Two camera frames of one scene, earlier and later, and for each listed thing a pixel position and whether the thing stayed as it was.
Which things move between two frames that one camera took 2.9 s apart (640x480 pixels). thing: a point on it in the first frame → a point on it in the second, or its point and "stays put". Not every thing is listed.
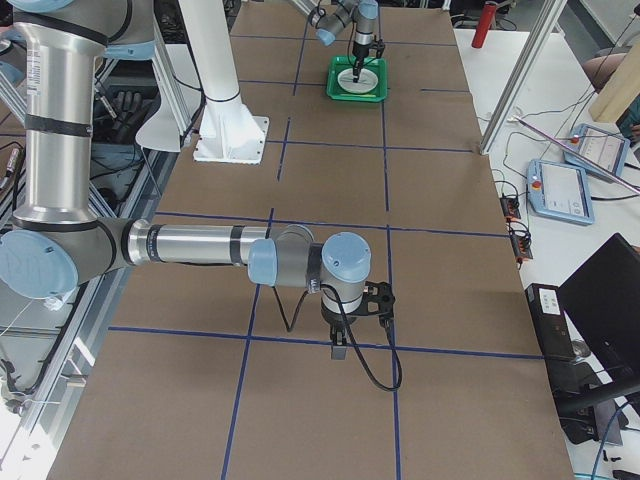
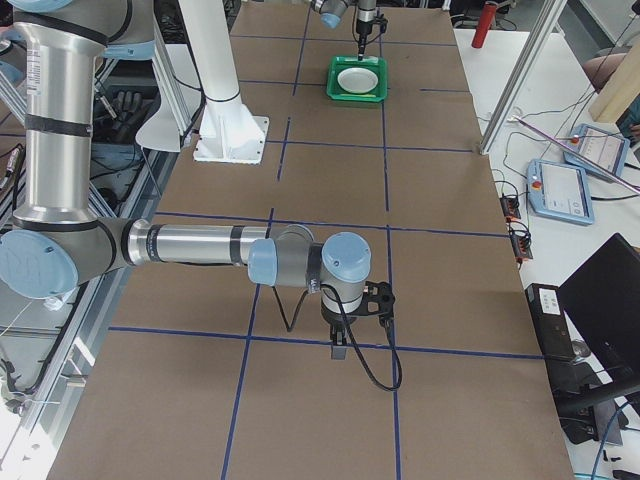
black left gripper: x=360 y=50 → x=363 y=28
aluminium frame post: x=545 y=24 stays put
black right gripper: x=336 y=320 stays put
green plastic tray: x=338 y=64 stays put
